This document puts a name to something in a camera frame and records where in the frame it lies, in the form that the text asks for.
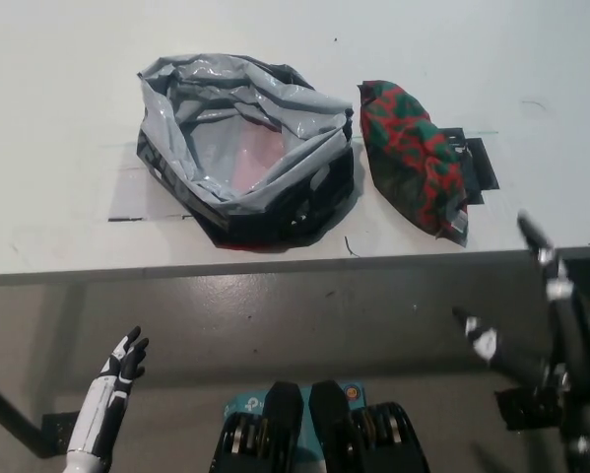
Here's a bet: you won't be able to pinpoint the black metal table leg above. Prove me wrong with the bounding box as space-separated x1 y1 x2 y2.
0 373 47 457

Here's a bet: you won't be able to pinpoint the robot body black teal blocks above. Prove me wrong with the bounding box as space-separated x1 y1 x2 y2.
210 378 431 473

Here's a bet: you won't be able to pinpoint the red green coffee bean bag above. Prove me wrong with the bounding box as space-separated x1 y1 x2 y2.
357 78 471 247

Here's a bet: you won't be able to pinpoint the clear tape sheet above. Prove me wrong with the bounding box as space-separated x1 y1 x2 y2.
105 142 200 222

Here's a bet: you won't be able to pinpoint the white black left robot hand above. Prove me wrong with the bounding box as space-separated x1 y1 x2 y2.
67 324 151 462

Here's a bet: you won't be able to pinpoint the black tape patch on table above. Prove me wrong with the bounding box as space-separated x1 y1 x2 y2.
441 126 500 206

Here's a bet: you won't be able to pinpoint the black plastic bag grey lining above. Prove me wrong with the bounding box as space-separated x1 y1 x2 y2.
136 53 358 250

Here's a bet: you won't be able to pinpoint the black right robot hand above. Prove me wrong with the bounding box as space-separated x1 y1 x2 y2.
451 209 590 473

